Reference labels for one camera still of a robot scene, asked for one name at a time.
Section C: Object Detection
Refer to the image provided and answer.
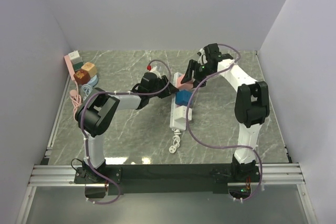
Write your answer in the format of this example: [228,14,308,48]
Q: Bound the brown wooden cube adapter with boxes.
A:
[73,69,91,85]

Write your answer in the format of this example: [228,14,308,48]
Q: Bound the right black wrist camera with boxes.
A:
[203,43,222,62]

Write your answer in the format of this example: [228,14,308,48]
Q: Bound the pink power strip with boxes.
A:
[64,55,75,82]

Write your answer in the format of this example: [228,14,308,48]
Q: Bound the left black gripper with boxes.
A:
[148,76,178,99]

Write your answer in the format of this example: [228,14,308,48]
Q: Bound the white cube plug adapter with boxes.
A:
[173,106,192,123]

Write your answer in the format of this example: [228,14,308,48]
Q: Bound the pink cube plug adapter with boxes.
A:
[176,74,194,91]

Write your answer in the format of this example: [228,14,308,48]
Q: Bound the tan wooden cube adapter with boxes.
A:
[81,62,97,78]

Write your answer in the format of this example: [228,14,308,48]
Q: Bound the dark green cube adapter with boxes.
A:
[72,61,83,72]

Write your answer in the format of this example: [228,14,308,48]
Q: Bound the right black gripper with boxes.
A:
[182,59,216,89]

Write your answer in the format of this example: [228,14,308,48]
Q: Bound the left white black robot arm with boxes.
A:
[75,72,179,183]

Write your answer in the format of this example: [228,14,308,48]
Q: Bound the white power strip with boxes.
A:
[170,72,193,131]

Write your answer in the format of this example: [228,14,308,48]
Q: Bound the light blue round adapter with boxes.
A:
[87,74,99,87]

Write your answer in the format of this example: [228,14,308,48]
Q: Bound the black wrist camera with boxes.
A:
[140,72,160,92]
[203,43,222,62]

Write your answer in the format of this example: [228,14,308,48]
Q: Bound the blue cube plug adapter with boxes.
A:
[175,90,192,106]

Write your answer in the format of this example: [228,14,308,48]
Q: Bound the white cube adapter on pink strip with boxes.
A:
[68,50,82,65]

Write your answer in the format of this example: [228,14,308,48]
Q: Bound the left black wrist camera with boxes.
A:
[140,72,160,92]

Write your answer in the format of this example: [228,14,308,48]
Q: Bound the light blue bundled cord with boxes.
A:
[80,83,96,99]

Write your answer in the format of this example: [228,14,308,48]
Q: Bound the white bundled power cord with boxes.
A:
[169,129,182,154]

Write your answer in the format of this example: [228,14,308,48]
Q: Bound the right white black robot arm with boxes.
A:
[181,59,270,182]

